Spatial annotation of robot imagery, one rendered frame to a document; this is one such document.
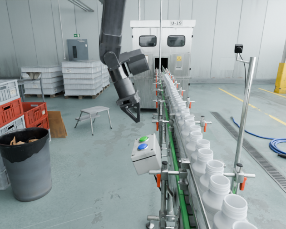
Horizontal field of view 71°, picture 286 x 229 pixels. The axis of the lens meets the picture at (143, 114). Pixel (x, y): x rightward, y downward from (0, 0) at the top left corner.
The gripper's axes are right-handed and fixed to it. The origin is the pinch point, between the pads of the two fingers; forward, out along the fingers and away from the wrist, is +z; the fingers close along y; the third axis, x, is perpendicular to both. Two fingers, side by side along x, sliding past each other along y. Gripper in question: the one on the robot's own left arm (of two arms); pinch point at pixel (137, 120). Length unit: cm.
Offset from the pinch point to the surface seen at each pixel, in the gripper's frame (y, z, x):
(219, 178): -28.7, 9.1, -17.3
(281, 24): 961, 65, -592
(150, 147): -7.6, 7.7, -2.3
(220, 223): -37.0, 11.3, -14.4
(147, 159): -10.2, 10.0, -0.6
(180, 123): 15.5, 11.9, -13.6
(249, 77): 69, 17, -65
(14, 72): 960, -181, 717
